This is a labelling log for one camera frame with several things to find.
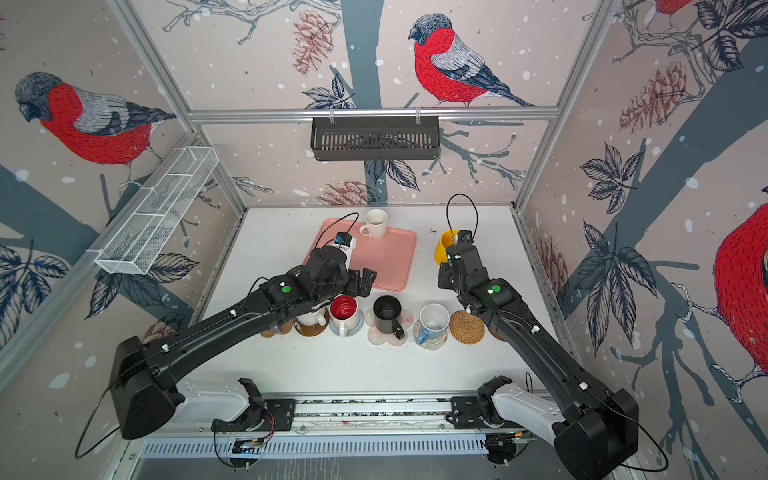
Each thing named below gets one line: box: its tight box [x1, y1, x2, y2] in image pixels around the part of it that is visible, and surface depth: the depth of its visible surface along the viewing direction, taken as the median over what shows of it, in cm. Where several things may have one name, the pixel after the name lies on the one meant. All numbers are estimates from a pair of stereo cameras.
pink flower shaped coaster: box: [365, 307, 415, 346], surface depth 90 cm
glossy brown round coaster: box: [294, 316, 330, 337], surface depth 90 cm
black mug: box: [373, 295, 405, 340], surface depth 86 cm
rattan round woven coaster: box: [449, 310, 485, 345], surface depth 90 cm
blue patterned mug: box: [416, 302, 450, 345], surface depth 83 cm
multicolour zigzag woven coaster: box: [415, 334, 448, 351], surface depth 87 cm
